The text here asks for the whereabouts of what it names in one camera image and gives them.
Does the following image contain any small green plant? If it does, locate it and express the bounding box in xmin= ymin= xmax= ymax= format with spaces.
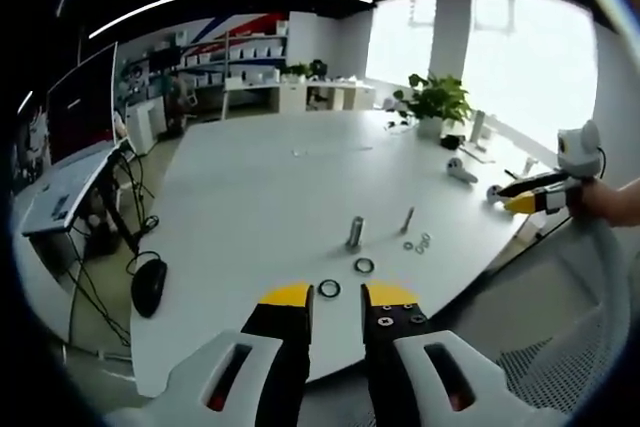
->
xmin=282 ymin=59 xmax=327 ymax=82

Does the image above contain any large dark monitor screen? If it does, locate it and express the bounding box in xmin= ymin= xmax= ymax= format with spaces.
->
xmin=45 ymin=41 xmax=120 ymax=168

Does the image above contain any thick metal threaded stud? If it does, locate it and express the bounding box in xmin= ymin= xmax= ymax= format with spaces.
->
xmin=344 ymin=215 xmax=367 ymax=254

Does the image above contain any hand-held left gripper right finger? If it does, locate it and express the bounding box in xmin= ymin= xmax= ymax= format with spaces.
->
xmin=360 ymin=280 xmax=512 ymax=427

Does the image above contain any white mesh office chair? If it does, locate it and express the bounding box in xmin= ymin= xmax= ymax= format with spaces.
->
xmin=439 ymin=219 xmax=632 ymax=416

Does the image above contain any white side desk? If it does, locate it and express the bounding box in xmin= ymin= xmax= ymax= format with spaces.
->
xmin=20 ymin=144 xmax=132 ymax=268

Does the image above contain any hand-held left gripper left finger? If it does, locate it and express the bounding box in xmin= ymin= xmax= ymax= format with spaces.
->
xmin=167 ymin=280 xmax=315 ymax=427

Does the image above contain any green plant in white pot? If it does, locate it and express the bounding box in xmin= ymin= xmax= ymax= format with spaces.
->
xmin=392 ymin=72 xmax=474 ymax=140

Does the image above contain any person's right hand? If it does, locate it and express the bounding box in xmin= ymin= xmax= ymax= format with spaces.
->
xmin=573 ymin=179 xmax=624 ymax=227

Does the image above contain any white low cabinet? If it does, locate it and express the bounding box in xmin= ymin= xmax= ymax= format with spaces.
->
xmin=277 ymin=79 xmax=377 ymax=113

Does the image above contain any white storage shelf unit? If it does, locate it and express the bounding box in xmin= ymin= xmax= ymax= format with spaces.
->
xmin=177 ymin=31 xmax=291 ymax=121

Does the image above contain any black floor cable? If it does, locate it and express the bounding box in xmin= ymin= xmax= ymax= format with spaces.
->
xmin=64 ymin=146 xmax=161 ymax=348

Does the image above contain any white stand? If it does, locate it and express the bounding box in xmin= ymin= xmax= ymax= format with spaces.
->
xmin=459 ymin=109 xmax=496 ymax=164

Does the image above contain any black oval floor device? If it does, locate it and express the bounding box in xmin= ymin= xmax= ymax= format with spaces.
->
xmin=130 ymin=260 xmax=169 ymax=319

